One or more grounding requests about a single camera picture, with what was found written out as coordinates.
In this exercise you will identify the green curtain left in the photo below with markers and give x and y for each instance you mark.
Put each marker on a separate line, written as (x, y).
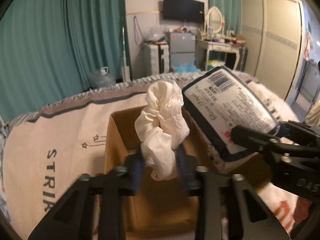
(50, 48)

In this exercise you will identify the brown cardboard box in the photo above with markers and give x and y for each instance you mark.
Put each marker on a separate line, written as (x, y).
(136, 204)

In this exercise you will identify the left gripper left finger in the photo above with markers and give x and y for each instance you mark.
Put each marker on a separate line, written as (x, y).
(72, 215)

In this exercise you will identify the black wall television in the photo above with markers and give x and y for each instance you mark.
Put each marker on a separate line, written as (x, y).
(183, 10)

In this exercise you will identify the clear water jug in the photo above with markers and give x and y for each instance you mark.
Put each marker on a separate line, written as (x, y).
(101, 78)

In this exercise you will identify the green curtain right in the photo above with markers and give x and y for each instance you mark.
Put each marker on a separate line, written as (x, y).
(231, 10)

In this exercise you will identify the white suitcase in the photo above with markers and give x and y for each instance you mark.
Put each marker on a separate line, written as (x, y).
(156, 59)

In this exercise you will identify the white mop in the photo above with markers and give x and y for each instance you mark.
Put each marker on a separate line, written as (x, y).
(125, 68)

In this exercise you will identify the cream louvred wardrobe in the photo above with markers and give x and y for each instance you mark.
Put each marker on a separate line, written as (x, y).
(275, 36)

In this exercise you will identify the small silver fridge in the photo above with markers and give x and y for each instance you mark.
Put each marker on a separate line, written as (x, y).
(181, 48)

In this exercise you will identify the white lace cloth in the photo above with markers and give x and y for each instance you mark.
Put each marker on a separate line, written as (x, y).
(161, 128)

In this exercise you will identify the white dressing table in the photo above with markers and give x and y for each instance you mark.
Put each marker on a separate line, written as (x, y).
(204, 47)

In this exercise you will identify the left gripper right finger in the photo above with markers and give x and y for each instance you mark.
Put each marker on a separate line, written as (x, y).
(226, 204)

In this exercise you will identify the blue plastic bag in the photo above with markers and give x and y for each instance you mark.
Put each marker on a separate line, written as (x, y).
(188, 67)

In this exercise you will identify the black tissue pack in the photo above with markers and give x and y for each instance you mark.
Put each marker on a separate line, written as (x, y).
(218, 101)

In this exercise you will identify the green curtain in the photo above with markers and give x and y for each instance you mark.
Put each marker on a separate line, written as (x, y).
(50, 48)
(231, 10)

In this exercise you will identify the cream strike lucky blanket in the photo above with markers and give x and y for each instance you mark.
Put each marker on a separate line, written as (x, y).
(43, 152)

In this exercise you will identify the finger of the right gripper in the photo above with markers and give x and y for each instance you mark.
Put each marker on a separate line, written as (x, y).
(296, 131)
(251, 139)

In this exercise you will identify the oval vanity mirror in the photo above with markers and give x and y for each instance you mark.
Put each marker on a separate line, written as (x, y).
(214, 21)

